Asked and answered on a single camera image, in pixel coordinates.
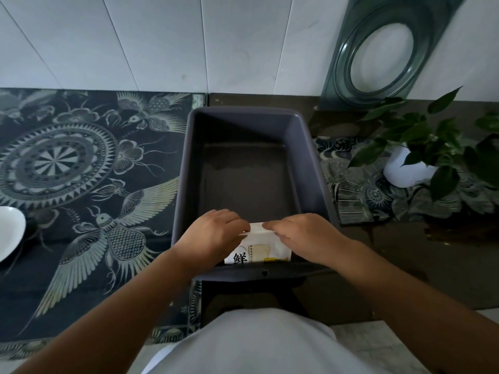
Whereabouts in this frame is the person's right hand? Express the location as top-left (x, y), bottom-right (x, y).
top-left (261, 213), bottom-right (352, 268)

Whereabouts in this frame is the person's left hand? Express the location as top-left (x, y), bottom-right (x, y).
top-left (180, 209), bottom-right (251, 270)

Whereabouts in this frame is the white printed packet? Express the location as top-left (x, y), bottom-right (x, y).
top-left (224, 222), bottom-right (294, 266)

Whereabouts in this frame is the person's right forearm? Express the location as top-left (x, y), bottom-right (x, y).
top-left (325, 239), bottom-right (499, 374)

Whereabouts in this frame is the person's left forearm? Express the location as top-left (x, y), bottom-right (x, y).
top-left (12, 247), bottom-right (213, 374)

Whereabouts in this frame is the grey plastic bin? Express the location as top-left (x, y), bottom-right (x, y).
top-left (171, 106), bottom-right (340, 283)

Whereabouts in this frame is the dark patterned crumpled cloth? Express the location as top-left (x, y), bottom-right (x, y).
top-left (315, 135), bottom-right (499, 226)

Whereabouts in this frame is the person's white shirt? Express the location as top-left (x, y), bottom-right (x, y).
top-left (141, 308), bottom-right (392, 374)

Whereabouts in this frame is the white plant pot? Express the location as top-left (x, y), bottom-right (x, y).
top-left (383, 146), bottom-right (438, 189)

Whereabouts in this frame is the dark patterned bird cloth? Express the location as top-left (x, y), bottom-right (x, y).
top-left (0, 88), bottom-right (206, 360)

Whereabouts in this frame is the green leafy plant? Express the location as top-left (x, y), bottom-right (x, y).
top-left (347, 86), bottom-right (499, 202)

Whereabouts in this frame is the glass panel with round hole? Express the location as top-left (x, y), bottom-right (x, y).
top-left (320, 0), bottom-right (467, 112)

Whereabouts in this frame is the white plate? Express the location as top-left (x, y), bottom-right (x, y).
top-left (0, 206), bottom-right (27, 264)

